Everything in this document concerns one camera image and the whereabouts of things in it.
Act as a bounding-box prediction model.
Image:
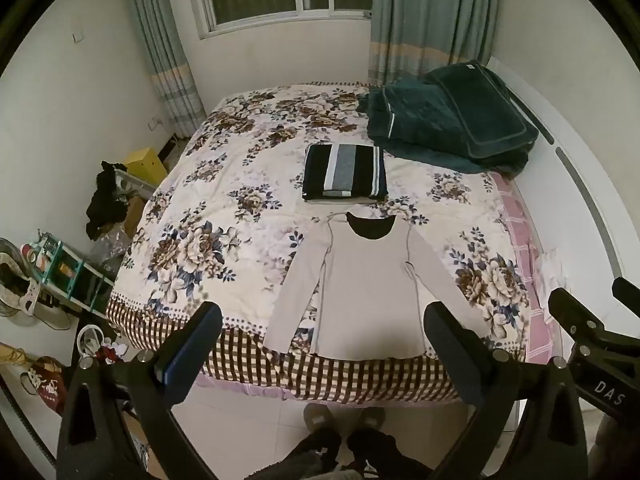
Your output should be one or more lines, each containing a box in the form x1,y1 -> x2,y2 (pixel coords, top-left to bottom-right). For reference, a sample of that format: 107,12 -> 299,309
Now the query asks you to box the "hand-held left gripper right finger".
422,301 -> 589,480

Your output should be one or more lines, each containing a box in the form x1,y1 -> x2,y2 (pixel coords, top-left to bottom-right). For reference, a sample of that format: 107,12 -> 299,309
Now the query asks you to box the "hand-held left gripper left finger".
56,301 -> 223,480

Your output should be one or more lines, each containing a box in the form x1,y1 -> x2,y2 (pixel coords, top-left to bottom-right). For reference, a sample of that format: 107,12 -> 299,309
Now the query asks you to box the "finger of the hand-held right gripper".
612,276 -> 640,312
547,287 -> 640,347

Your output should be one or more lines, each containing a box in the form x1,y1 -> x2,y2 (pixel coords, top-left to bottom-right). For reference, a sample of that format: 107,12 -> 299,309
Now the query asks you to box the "grey long-sleeve shirt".
261,211 -> 493,361

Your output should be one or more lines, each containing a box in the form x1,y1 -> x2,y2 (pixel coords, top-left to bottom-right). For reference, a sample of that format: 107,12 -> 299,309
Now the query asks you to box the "person's right forearm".
594,412 -> 640,480

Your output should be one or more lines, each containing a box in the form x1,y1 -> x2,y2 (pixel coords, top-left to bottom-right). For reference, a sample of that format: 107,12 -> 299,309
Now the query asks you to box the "pink checked bed sheet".
487,172 -> 565,362

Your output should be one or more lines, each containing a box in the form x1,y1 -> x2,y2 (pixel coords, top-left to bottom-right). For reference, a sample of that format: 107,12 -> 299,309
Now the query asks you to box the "grey slipper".
303,402 -> 341,434
357,406 -> 387,431

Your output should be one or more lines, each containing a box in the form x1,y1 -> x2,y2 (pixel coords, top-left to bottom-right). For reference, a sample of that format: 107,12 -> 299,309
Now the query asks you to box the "white bed headboard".
487,55 -> 640,341

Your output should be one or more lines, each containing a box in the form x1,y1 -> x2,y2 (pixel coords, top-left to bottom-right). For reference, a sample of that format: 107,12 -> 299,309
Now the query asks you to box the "person's right leg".
347,427 -> 433,480

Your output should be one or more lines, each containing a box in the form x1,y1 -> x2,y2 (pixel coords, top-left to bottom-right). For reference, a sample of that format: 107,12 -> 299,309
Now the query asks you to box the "red printed bag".
20,356 -> 69,414

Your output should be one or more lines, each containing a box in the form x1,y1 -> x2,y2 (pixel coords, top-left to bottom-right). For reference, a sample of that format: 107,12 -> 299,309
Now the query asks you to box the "teal storage shelf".
34,232 -> 122,319

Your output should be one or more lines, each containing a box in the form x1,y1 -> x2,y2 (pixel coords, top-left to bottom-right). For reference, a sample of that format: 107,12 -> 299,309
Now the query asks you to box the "clear plastic bag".
90,229 -> 133,267

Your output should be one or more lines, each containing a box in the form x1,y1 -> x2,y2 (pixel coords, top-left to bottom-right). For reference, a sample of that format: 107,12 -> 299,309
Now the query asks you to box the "floral bed blanket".
106,80 -> 532,404

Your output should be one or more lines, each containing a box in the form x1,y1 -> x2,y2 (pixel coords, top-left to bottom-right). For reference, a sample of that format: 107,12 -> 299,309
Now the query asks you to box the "black cloth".
85,160 -> 132,240

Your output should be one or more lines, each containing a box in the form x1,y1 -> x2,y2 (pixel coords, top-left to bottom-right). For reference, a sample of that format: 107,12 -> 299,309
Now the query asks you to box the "yellow box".
123,147 -> 169,187

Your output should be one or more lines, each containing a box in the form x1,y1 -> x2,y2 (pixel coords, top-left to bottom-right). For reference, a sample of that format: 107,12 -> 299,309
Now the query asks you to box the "folded striped dark sweater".
301,143 -> 389,204

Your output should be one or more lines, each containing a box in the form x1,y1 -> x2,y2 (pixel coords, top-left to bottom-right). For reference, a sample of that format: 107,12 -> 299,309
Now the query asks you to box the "dark green pillow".
425,61 -> 540,159

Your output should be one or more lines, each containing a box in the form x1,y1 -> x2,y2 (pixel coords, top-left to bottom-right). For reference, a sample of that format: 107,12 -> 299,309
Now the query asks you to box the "dark green quilt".
356,80 -> 531,177

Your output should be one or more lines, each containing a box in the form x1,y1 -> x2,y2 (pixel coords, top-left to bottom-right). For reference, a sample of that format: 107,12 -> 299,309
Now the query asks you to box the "grey-green striped curtain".
122,0 -> 207,139
369,0 -> 504,87

